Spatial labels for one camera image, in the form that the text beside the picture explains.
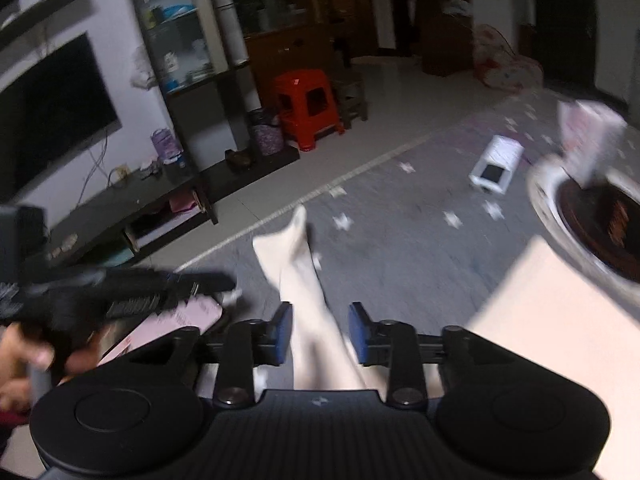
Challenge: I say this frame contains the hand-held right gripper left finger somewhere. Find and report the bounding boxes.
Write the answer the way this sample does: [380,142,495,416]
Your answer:
[127,302,293,409]

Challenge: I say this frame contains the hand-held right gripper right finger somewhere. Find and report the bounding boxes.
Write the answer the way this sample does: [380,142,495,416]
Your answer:
[348,302,481,409]

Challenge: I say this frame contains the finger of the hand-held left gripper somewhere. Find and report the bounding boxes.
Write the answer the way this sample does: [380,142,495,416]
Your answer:
[105,292,201,320]
[105,268,237,297]

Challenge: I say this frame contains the cream sweatshirt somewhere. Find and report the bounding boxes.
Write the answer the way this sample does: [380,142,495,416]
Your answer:
[97,205,640,480]

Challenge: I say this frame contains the person's left hand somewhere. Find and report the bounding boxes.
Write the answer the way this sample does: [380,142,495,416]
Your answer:
[0,321,108,413]

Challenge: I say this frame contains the black television stand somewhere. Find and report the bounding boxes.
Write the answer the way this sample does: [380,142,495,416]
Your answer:
[42,147,302,267]

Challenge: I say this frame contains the grey star tablecloth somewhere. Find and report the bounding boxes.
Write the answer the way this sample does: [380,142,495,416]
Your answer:
[175,91,640,361]

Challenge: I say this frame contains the purple jar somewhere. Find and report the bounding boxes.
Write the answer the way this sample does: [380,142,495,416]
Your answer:
[151,128,184,166]

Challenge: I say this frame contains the patterned canister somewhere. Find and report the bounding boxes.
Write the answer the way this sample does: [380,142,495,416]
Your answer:
[249,109,286,157]

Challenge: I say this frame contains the black television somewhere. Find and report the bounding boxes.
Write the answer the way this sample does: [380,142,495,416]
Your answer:
[0,33,122,202]

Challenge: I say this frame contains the red plastic stool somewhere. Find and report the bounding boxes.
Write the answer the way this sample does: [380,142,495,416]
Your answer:
[273,69,347,154]

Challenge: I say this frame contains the white remote control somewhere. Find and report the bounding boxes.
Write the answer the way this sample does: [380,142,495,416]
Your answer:
[468,134,525,195]

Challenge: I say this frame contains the white plastic bag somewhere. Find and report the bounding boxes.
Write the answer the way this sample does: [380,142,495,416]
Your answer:
[130,45,159,89]

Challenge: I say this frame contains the brown plastic stool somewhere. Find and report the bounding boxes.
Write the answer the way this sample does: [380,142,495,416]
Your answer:
[331,74,369,129]

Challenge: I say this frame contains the black glass shelf unit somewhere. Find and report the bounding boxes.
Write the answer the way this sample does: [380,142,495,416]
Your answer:
[124,0,251,226]

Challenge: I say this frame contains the wooden display cabinet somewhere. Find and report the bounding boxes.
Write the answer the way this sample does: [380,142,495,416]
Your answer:
[227,0,335,111]

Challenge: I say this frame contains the round built-in induction cooker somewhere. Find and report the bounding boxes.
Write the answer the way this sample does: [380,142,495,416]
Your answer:
[526,154,640,292]

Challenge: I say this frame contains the pink patterned bag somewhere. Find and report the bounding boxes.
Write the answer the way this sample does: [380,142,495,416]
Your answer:
[471,24,544,92]

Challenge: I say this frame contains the white tissue pack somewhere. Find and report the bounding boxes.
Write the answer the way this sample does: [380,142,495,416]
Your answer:
[556,99,629,187]

